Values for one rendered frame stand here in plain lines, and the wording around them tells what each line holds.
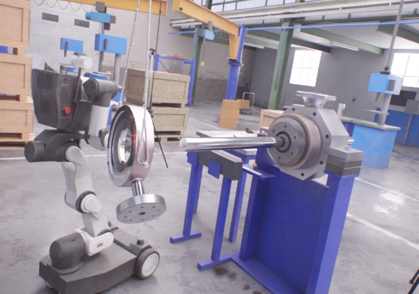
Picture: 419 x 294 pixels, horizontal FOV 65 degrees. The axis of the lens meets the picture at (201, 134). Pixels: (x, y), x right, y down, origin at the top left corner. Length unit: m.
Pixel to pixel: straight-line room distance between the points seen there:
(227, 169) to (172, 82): 4.16
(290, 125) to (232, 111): 7.21
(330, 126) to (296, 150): 0.27
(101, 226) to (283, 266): 1.38
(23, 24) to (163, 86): 2.48
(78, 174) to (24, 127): 3.45
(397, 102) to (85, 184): 11.86
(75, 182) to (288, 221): 1.52
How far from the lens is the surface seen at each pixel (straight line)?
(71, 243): 2.24
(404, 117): 12.85
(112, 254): 2.45
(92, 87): 1.75
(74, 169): 2.04
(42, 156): 1.90
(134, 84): 6.35
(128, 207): 1.30
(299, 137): 2.10
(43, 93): 1.87
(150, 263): 2.50
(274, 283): 2.69
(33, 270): 2.66
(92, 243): 2.28
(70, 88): 1.84
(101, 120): 1.80
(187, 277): 2.58
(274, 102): 10.37
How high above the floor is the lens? 1.46
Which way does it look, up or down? 11 degrees down
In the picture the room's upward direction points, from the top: 8 degrees clockwise
